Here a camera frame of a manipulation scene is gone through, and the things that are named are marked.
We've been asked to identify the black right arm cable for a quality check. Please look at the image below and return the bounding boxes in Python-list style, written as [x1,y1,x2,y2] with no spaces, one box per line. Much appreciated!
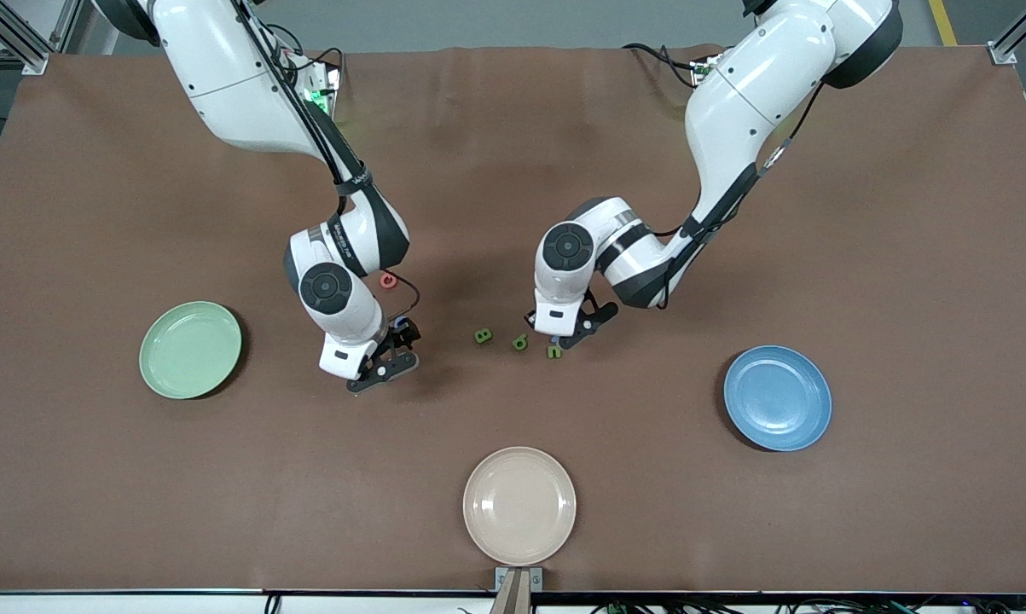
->
[227,0,422,325]

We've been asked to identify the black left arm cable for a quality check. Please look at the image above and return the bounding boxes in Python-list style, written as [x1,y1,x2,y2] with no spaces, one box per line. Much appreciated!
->
[649,81,825,312]

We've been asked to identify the aluminium frame profile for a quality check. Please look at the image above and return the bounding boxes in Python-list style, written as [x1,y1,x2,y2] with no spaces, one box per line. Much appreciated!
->
[0,0,83,73]
[988,0,1026,65]

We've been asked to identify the black base power cable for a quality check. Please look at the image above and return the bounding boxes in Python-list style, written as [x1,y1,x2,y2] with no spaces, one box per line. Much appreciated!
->
[622,43,701,86]

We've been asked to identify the beige plate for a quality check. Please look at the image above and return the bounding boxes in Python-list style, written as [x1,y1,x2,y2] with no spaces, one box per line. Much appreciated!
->
[462,446,577,566]

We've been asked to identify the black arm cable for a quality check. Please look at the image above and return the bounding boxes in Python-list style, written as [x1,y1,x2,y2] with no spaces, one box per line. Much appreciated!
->
[227,0,422,325]
[649,81,825,312]

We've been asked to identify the brown table mat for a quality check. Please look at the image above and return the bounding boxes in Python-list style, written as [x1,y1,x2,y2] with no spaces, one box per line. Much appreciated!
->
[0,44,1026,594]

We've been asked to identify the green plate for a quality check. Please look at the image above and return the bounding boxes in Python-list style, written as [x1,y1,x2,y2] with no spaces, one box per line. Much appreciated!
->
[139,300,243,400]

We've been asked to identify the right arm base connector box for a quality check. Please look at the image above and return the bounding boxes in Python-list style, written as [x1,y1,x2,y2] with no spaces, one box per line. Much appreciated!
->
[295,60,343,120]

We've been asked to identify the white table edge rail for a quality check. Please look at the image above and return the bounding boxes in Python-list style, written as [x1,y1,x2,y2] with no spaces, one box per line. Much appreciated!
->
[0,588,1026,614]

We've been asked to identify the blue plate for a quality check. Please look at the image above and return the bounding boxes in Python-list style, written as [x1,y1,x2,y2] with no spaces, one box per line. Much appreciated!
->
[723,345,832,452]

